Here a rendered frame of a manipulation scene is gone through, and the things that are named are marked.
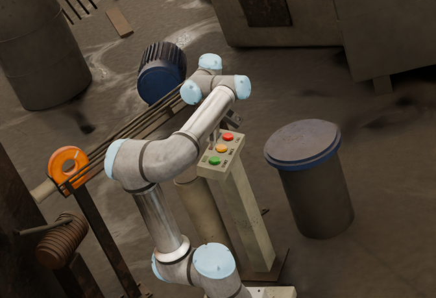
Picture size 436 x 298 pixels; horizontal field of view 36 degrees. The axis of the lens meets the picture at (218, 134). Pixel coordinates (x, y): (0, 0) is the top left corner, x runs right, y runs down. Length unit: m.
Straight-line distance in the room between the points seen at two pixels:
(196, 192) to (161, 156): 0.80
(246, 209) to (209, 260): 0.61
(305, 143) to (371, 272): 0.56
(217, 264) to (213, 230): 0.68
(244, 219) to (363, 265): 0.50
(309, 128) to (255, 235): 0.49
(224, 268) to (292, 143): 0.86
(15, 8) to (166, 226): 3.09
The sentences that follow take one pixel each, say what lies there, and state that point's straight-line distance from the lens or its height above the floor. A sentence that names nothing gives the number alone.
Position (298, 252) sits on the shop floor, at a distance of 2.87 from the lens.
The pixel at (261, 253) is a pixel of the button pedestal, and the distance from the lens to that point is 2.74.
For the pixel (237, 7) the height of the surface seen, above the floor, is 0.35.
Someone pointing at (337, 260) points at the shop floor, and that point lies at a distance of 2.78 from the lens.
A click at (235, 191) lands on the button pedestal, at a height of 0.44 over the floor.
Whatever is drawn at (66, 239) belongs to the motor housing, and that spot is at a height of 0.50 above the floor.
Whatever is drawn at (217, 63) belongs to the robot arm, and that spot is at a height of 1.00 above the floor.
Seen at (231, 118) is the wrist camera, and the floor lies 0.78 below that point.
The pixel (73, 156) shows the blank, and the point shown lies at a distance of 2.60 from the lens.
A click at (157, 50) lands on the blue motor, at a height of 0.33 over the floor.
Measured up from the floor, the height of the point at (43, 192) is 0.68.
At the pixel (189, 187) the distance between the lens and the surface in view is 2.56.
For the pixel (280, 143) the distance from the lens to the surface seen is 2.74.
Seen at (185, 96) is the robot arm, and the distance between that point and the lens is 2.13.
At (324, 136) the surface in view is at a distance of 2.71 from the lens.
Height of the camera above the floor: 1.87
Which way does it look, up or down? 29 degrees down
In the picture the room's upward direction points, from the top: 21 degrees counter-clockwise
